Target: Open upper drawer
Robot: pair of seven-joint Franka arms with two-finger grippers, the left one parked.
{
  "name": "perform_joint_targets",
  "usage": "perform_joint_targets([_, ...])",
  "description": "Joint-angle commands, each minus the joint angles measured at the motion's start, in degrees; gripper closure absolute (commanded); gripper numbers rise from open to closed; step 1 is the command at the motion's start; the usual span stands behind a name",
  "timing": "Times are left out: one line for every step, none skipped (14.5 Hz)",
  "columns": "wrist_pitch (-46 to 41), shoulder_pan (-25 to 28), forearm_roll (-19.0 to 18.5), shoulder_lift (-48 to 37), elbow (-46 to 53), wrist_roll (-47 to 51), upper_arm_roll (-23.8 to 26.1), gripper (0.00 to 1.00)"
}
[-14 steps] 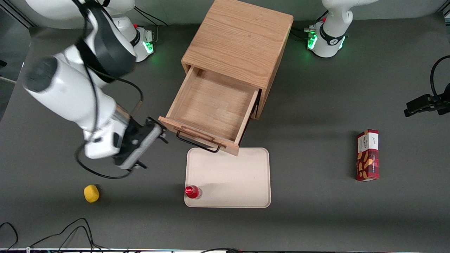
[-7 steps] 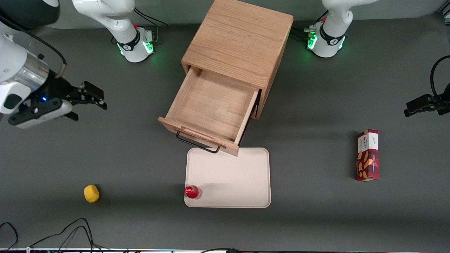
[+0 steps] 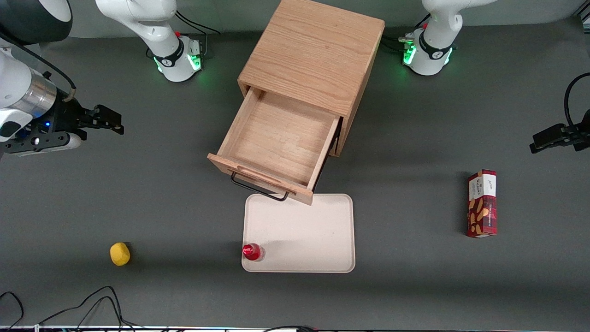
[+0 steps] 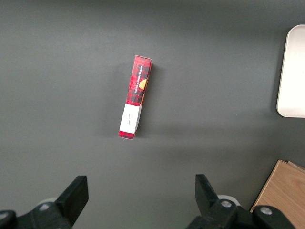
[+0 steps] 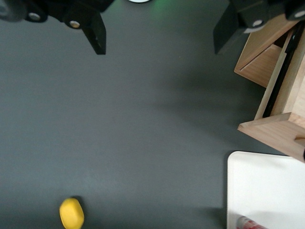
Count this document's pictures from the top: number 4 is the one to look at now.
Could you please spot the wooden drawer cabinet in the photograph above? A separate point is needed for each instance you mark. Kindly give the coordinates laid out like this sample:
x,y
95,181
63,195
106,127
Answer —
x,y
286,190

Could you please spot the beige plastic tray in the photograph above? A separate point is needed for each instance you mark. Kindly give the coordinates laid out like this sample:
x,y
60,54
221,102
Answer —
x,y
295,71

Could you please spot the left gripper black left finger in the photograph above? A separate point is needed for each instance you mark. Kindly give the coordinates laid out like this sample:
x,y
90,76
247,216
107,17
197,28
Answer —
x,y
66,205

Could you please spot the red plaid cookie box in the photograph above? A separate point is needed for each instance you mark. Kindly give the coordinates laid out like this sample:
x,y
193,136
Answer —
x,y
134,95

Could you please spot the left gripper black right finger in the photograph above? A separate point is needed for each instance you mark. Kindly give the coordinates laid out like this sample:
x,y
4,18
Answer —
x,y
209,210

